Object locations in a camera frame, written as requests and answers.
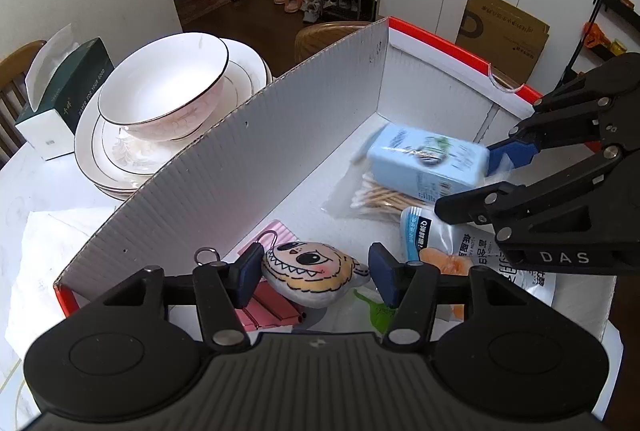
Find wicker chair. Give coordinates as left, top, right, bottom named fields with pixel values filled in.
left=294, top=22, right=373, bottom=64

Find red and white cardboard box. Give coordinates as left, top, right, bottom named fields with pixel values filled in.
left=54, top=16, right=621, bottom=352

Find orange tool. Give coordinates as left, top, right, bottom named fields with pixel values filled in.
left=582, top=24, right=613, bottom=49

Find brown cardboard box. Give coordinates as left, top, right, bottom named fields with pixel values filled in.
left=455, top=0, right=551, bottom=87

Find patterned door mat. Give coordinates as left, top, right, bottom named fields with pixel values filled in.
left=175, top=0, right=236, bottom=24

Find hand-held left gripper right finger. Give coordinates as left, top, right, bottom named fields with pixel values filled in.
left=368, top=242, right=547, bottom=353

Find light blue carton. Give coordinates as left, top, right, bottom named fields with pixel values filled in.
left=366, top=125, right=491, bottom=206

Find green plastic piece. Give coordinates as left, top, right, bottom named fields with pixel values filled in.
left=352, top=288, right=401, bottom=332

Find silver snack pouch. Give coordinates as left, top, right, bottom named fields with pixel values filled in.
left=400, top=206, right=557, bottom=322

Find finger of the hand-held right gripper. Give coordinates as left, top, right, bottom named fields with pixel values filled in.
left=485, top=54, right=640, bottom=177
left=434, top=145, right=627, bottom=238

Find white gold-rimmed bowl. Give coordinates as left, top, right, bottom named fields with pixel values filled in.
left=97, top=32, right=231, bottom=143

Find wooden slatted chair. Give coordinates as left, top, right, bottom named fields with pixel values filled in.
left=0, top=40, right=48, bottom=169

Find stack of white plates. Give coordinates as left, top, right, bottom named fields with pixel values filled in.
left=74, top=61, right=275, bottom=203

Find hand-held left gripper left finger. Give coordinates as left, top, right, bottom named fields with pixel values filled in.
left=97, top=242, right=265, bottom=353

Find green and white tissue box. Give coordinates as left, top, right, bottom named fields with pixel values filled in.
left=14, top=24, right=117, bottom=162

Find monster face plush keychain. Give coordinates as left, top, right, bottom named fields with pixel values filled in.
left=260, top=241, right=372, bottom=309

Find bag of cotton swabs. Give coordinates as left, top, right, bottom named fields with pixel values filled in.
left=322, top=164, right=446, bottom=224

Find white shoes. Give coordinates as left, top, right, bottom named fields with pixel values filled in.
left=301, top=0, right=325, bottom=23

